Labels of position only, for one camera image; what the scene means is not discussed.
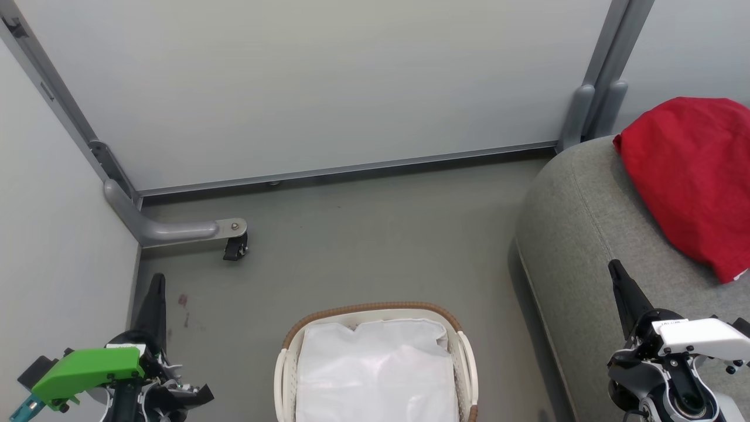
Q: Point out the black caster wheel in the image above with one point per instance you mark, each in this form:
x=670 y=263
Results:
x=235 y=249

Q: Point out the grey fabric sofa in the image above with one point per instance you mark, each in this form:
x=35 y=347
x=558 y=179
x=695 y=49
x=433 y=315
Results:
x=580 y=234

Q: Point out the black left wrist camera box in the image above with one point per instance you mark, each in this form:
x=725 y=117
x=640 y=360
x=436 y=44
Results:
x=36 y=369

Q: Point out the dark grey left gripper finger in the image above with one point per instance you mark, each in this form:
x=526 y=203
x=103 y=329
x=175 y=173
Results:
x=153 y=310

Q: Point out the white cloth basket liner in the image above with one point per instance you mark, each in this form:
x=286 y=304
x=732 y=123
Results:
x=375 y=375

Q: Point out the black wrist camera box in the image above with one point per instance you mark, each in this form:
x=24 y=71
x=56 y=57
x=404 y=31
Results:
x=742 y=327
x=36 y=369

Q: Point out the grey slanted partition frame post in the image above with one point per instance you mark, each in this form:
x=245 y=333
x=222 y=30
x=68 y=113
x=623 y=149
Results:
x=64 y=99

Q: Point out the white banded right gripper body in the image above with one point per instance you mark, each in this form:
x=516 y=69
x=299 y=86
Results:
x=697 y=337

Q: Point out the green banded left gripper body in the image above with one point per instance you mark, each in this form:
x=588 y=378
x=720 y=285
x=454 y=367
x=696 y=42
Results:
x=88 y=372

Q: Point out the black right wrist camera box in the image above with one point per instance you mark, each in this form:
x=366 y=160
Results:
x=742 y=327

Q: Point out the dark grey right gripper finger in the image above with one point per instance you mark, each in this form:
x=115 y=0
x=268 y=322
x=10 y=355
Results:
x=630 y=299

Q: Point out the white laundry basket brown rim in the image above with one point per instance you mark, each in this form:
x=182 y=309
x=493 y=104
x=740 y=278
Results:
x=287 y=375

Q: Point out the grey curved partition foot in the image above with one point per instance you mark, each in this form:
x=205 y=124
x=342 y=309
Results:
x=164 y=230

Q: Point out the grey double partition frame post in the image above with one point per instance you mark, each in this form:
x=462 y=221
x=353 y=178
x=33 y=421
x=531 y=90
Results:
x=609 y=64

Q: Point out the plain red white-trimmed jersey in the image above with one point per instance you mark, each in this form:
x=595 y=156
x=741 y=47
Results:
x=691 y=176

